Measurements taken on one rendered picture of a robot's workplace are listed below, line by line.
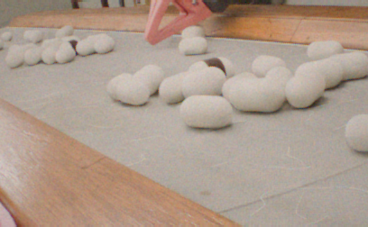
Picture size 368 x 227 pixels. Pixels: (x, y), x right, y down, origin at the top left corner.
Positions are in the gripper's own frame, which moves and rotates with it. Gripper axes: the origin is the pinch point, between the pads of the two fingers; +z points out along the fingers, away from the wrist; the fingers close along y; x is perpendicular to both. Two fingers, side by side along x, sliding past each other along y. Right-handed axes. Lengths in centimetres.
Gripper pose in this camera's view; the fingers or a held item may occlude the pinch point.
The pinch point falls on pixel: (152, 36)
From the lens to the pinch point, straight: 70.8
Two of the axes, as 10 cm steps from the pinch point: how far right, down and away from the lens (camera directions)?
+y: 5.0, 1.5, -8.5
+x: 6.5, 5.8, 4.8
